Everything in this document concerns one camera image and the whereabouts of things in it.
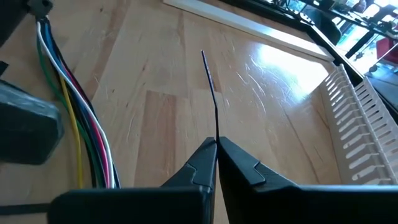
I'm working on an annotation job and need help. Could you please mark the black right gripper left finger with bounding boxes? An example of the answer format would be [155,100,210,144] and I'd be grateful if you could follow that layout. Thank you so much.
[161,136,218,190]

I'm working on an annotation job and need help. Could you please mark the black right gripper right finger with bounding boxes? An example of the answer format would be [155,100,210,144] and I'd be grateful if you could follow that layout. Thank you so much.
[217,136,301,202]

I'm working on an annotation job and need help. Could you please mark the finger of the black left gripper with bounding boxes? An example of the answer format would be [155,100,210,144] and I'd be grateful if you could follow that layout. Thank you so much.
[0,0,53,47]
[0,79,65,166]

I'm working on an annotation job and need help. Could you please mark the blue wire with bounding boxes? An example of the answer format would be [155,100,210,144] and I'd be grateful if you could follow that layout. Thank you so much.
[43,20,121,189]

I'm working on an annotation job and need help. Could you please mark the yellow wire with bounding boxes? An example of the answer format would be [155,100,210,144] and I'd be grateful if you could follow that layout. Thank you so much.
[58,76,85,189]

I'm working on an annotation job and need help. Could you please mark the black wire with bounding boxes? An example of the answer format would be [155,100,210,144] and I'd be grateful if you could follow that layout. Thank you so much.
[52,43,103,189]

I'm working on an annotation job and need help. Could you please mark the bundle of coloured wires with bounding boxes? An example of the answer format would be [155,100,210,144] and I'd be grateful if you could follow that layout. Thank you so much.
[63,67,111,189]
[36,21,116,189]
[36,39,105,189]

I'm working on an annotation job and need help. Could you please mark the black zip tie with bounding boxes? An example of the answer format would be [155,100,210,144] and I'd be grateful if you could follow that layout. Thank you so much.
[200,49,220,141]

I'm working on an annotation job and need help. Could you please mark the white slotted cable duct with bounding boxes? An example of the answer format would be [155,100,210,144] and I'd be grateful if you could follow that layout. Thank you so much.
[320,63,398,186]

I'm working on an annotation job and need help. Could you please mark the white duct cover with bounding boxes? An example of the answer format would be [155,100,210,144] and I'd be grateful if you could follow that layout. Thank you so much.
[163,0,335,62]

